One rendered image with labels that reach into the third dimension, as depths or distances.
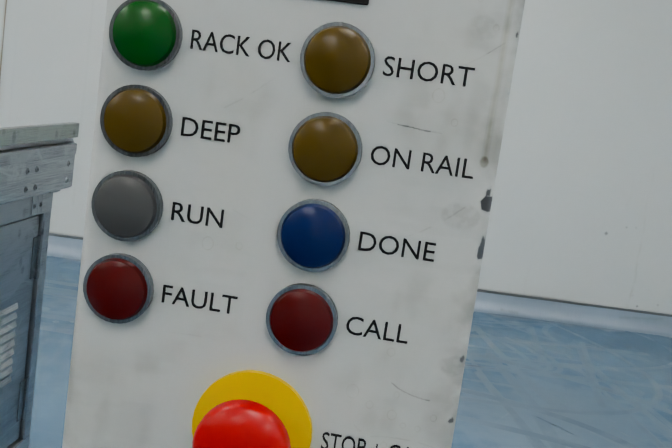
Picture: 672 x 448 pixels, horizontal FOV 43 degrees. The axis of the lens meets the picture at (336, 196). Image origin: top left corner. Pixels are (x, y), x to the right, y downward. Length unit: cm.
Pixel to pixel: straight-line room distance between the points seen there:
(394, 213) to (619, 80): 408
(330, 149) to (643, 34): 414
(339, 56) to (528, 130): 397
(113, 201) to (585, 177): 409
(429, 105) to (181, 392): 16
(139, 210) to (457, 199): 13
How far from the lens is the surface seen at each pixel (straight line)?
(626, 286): 457
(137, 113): 36
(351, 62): 34
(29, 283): 200
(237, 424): 35
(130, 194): 36
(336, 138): 34
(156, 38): 36
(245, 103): 35
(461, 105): 35
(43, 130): 181
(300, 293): 35
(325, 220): 34
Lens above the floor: 104
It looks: 8 degrees down
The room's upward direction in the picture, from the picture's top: 8 degrees clockwise
